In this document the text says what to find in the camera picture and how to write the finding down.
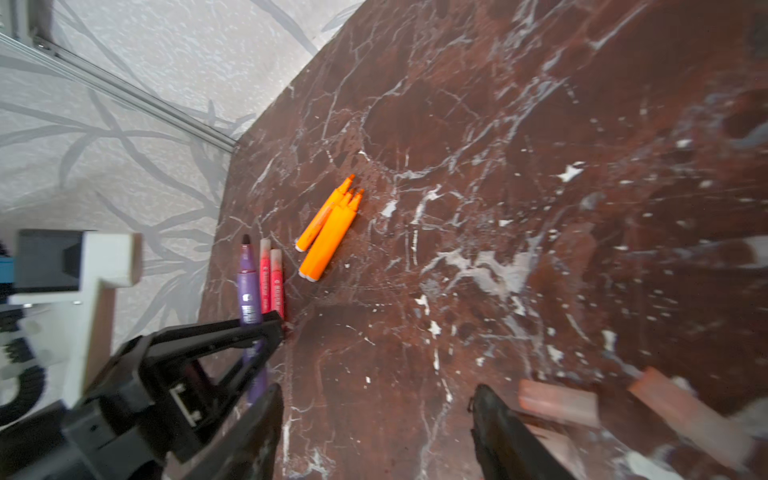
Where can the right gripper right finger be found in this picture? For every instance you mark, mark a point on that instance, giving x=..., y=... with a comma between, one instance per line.
x=504, y=447

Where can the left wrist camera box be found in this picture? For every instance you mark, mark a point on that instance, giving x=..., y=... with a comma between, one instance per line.
x=57, y=313

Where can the orange marker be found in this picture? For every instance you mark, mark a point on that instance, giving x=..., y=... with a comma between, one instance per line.
x=311, y=232
x=333, y=240
x=327, y=237

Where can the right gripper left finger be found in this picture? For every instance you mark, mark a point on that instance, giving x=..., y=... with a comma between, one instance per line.
x=248, y=450

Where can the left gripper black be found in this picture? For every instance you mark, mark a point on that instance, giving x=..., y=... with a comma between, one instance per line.
x=164, y=393

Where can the pink marker lone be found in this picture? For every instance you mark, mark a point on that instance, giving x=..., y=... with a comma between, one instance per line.
x=277, y=299

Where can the pink marker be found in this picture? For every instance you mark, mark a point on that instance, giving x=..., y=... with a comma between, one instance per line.
x=264, y=274

